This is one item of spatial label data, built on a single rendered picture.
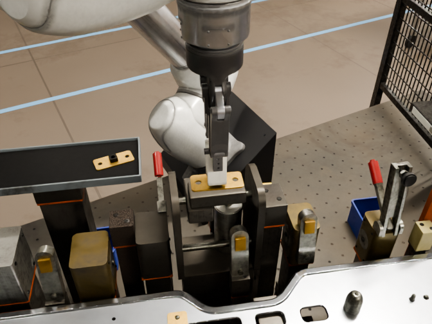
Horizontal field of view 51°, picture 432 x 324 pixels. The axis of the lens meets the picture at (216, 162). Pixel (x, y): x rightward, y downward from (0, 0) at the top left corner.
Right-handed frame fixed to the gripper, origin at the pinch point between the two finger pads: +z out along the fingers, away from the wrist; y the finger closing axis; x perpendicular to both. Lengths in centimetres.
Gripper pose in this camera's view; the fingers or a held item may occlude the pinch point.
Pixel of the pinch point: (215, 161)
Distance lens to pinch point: 69.9
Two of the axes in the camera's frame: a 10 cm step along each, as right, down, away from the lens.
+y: 1.2, 6.2, -7.7
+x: 9.9, -0.8, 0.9
